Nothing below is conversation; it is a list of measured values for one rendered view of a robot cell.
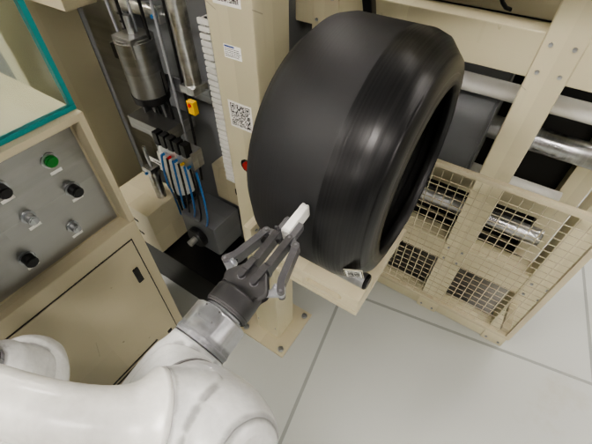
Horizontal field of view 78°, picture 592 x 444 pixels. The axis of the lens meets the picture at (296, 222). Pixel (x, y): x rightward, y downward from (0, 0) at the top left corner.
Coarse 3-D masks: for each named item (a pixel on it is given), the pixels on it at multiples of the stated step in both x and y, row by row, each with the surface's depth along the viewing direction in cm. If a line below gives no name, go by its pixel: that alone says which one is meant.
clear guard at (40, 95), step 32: (0, 0) 66; (0, 32) 68; (32, 32) 72; (0, 64) 70; (32, 64) 75; (0, 96) 72; (32, 96) 77; (64, 96) 82; (0, 128) 75; (32, 128) 79
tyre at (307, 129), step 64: (320, 64) 64; (384, 64) 61; (448, 64) 65; (256, 128) 70; (320, 128) 62; (384, 128) 59; (448, 128) 93; (256, 192) 73; (320, 192) 64; (384, 192) 63; (320, 256) 75
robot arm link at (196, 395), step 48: (0, 384) 31; (48, 384) 32; (96, 384) 34; (144, 384) 35; (192, 384) 35; (240, 384) 37; (0, 432) 30; (48, 432) 30; (96, 432) 31; (144, 432) 32; (192, 432) 32; (240, 432) 32
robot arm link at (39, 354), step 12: (24, 336) 79; (36, 336) 80; (0, 348) 70; (12, 348) 70; (24, 348) 72; (36, 348) 75; (48, 348) 79; (60, 348) 82; (0, 360) 67; (12, 360) 68; (24, 360) 70; (36, 360) 73; (48, 360) 76; (60, 360) 79; (36, 372) 71; (48, 372) 75; (60, 372) 78
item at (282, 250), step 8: (288, 240) 62; (280, 248) 61; (288, 248) 63; (272, 256) 60; (280, 256) 61; (264, 264) 59; (272, 264) 60; (256, 272) 58; (264, 272) 58; (272, 272) 61; (256, 280) 57
